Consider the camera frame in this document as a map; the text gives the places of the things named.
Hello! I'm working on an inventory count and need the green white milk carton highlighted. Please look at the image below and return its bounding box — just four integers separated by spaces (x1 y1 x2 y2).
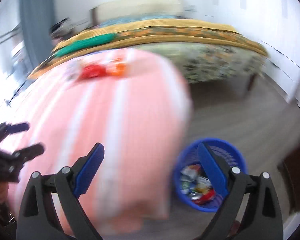
180 174 198 195

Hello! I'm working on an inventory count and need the red plastic bag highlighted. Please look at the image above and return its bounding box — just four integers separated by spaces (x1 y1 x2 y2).
77 64 107 80

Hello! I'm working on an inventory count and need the orange white bag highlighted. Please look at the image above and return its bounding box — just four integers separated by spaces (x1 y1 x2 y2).
106 58 127 77

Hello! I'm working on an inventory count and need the long red snack wrapper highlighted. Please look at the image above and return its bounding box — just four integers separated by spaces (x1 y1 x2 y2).
194 190 216 205

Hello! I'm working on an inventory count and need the yellow green snack bag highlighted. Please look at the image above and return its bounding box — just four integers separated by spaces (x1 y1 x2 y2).
194 176 213 194

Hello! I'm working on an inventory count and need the clear plastic panda box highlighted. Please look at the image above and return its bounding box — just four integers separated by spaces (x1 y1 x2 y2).
65 62 81 80

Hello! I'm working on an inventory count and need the left hand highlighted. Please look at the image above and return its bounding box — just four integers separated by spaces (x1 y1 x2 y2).
0 181 9 204

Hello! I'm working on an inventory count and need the dark brown cabinet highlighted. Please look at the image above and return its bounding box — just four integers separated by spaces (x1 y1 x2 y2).
277 146 300 212

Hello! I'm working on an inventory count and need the blue plastic waste basket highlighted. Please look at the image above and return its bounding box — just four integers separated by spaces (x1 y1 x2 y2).
173 138 248 212

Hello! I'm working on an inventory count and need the white torn wrapper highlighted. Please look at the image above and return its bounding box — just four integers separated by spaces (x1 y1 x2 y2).
181 164 201 180

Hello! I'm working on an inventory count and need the clothes pile on chair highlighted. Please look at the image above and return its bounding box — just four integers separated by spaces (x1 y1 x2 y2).
50 17 77 46

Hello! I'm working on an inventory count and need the pink striped tablecloth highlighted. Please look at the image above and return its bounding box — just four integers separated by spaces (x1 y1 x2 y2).
0 49 192 235

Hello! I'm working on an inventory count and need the grey blue curtain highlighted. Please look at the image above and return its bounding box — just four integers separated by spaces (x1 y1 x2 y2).
19 0 56 68

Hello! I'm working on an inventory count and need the yellow orange patterned quilt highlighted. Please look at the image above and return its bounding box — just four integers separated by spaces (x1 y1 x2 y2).
29 19 268 79

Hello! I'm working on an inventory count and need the bed with floral sheet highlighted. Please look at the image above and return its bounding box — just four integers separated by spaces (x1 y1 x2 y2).
27 0 269 98

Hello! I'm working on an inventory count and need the white wardrobe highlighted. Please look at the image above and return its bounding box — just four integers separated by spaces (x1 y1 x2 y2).
202 0 300 102

